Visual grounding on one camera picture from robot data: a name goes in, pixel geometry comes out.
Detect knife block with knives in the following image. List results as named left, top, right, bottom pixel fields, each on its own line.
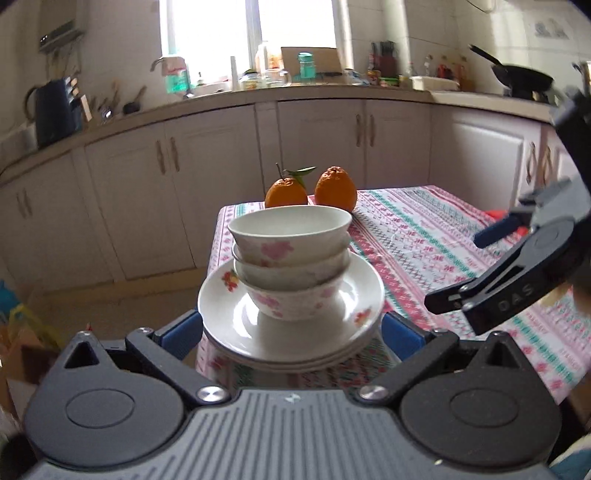
left=372, top=41, right=399, bottom=78

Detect utensil holder with utensils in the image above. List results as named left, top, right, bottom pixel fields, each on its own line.
left=88, top=80, right=121, bottom=124

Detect beige kitchen countertop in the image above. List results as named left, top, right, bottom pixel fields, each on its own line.
left=0, top=85, right=561, bottom=185

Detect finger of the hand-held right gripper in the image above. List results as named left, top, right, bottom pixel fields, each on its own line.
left=475, top=179, right=575, bottom=247
left=425, top=240, right=559, bottom=335

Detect small black pot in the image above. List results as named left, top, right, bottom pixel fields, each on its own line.
left=122, top=87, right=147, bottom=115

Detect kitchen window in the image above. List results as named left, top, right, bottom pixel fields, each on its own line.
left=159, top=0, right=354, bottom=75

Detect white kitchen cabinets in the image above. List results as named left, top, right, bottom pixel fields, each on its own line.
left=0, top=99, right=583, bottom=296

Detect dark blue air fryer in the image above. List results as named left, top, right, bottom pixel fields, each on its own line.
left=34, top=76, right=88, bottom=148

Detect patterned tablecloth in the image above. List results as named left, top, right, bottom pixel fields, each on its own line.
left=195, top=185, right=583, bottom=404

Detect green dish soap bottle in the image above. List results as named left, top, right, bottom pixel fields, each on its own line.
left=165, top=58, right=191, bottom=93

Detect orange without leaf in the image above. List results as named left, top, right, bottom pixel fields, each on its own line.
left=314, top=166, right=358, bottom=213

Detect orange with leaf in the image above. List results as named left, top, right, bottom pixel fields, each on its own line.
left=264, top=162, right=317, bottom=208

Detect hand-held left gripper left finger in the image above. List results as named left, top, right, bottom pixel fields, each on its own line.
left=59, top=310, right=230, bottom=408

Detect yellow-green bag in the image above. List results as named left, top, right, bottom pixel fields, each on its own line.
left=7, top=302, right=56, bottom=352

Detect metal faucet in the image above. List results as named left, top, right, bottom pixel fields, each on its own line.
left=150, top=56, right=192, bottom=100

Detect blue plastic bottle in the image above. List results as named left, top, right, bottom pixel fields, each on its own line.
left=0, top=279, right=18, bottom=315

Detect white plastic tray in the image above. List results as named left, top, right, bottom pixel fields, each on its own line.
left=410, top=75, right=461, bottom=92

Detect stained white floral plate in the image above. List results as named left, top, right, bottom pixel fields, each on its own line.
left=198, top=251, right=385, bottom=358

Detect wall sticker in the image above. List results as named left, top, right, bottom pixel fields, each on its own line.
left=534, top=21, right=573, bottom=38

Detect white floral bowl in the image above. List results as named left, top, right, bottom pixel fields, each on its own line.
left=227, top=205, right=354, bottom=268
left=232, top=242, right=352, bottom=291
left=238, top=272, right=345, bottom=321

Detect black wok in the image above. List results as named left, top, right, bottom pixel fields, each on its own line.
left=468, top=44, right=555, bottom=90

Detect red printed box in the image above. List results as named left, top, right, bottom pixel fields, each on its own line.
left=485, top=209, right=529, bottom=236

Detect wooden cutting board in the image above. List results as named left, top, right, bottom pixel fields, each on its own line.
left=281, top=47, right=343, bottom=77

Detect large cooking oil bottle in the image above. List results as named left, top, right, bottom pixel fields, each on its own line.
left=255, top=41, right=282, bottom=70

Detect black gas stove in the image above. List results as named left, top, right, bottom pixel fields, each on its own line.
left=508, top=88, right=561, bottom=104

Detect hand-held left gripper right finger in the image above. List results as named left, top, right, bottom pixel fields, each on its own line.
left=355, top=310, right=529, bottom=409

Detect wall water heater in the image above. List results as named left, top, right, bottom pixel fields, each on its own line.
left=38, top=19, right=86, bottom=52

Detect white countertop appliance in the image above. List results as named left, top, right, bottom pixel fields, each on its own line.
left=0, top=124, right=38, bottom=158

